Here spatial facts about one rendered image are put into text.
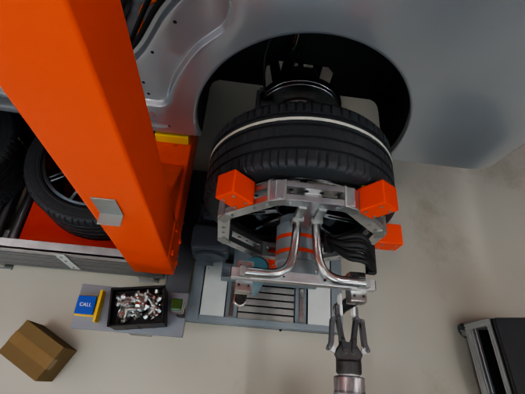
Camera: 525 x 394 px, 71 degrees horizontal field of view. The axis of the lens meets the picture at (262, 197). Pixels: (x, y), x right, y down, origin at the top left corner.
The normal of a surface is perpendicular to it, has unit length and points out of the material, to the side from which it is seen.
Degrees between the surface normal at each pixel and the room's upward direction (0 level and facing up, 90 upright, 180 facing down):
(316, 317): 0
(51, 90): 90
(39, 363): 0
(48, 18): 90
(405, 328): 0
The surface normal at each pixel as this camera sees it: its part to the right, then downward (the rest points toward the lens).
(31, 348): 0.11, -0.45
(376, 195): -0.75, -0.35
